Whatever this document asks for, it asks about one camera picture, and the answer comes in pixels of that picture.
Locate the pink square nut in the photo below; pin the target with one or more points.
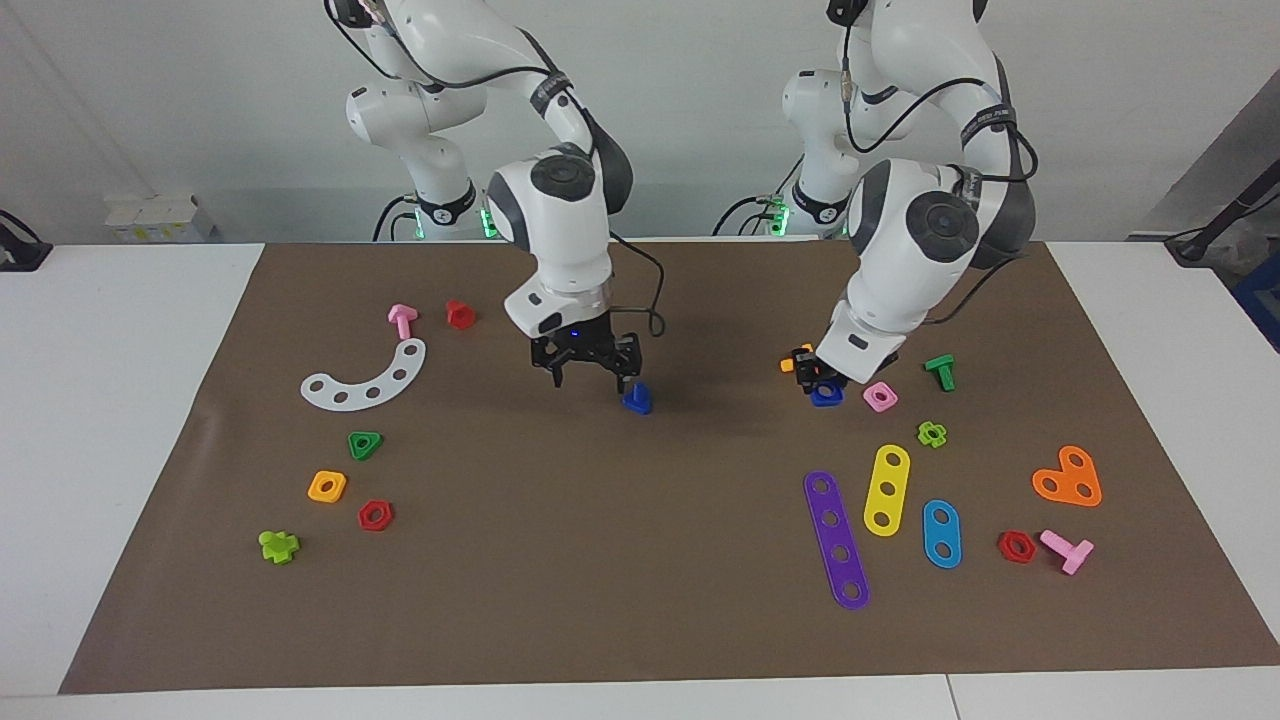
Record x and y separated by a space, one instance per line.
890 392

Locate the pink plastic screw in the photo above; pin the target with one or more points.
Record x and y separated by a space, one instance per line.
402 315
1070 552

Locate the brown table mat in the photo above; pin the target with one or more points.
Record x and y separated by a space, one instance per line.
640 560

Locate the red hexagon nut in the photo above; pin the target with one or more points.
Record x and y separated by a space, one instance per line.
387 517
1004 547

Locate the blue crate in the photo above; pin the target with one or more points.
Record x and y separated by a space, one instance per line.
1262 300

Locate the green triangle nut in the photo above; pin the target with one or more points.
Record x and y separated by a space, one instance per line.
376 438

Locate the lime green cross nut left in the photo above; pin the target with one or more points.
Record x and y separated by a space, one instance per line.
278 547

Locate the orange three-hole plate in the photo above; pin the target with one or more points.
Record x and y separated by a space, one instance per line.
1066 478

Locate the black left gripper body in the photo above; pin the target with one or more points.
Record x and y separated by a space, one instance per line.
806 360

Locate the black table clamp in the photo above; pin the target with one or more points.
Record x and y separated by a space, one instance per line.
20 250

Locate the blue two-hole strip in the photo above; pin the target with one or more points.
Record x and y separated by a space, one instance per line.
942 534

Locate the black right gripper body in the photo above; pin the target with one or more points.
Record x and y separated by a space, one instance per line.
580 345

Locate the purple four-hole strip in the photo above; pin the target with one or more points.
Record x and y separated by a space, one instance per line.
826 502

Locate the yellow three-hole strip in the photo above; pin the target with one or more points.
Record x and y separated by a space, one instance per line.
889 476

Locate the orange square nut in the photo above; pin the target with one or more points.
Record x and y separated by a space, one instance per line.
314 494

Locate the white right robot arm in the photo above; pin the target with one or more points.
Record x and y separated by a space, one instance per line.
560 230

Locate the white cardboard box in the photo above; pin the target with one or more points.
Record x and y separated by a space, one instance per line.
150 220

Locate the blue triangle head screw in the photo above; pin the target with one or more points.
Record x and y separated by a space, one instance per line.
637 403

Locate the red plastic screw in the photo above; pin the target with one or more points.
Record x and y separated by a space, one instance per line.
460 315

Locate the green plastic screw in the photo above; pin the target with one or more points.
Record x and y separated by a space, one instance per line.
944 375

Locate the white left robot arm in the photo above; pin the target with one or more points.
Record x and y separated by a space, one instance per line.
900 260

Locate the white curved five-hole plate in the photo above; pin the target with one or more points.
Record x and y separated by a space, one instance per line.
357 396

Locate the orange plastic screw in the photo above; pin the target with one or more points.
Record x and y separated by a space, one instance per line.
787 365

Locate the blue square nut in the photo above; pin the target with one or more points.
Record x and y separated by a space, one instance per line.
826 398

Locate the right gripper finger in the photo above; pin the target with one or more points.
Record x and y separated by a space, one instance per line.
558 377
628 372

